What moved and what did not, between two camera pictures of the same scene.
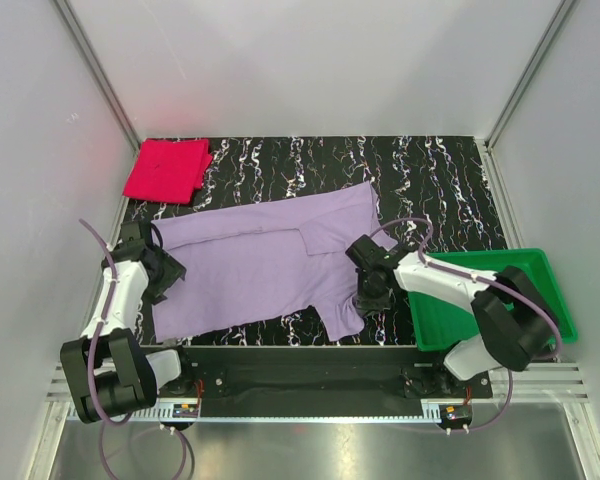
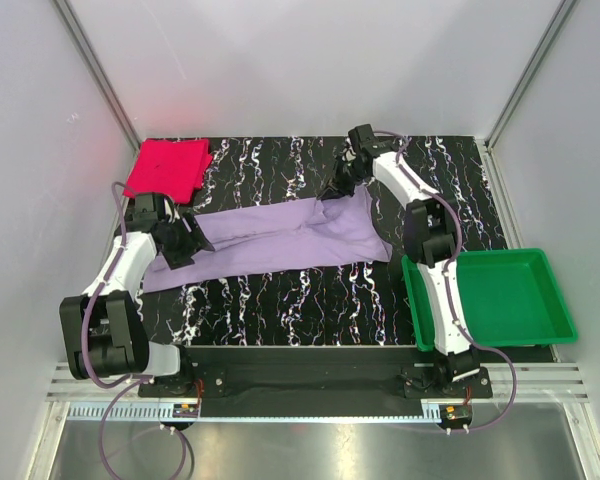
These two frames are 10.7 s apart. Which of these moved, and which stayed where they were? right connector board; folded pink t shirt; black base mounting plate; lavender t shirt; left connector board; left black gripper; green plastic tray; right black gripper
Moved: right black gripper; lavender t shirt; left black gripper
Stayed: left connector board; right connector board; folded pink t shirt; black base mounting plate; green plastic tray
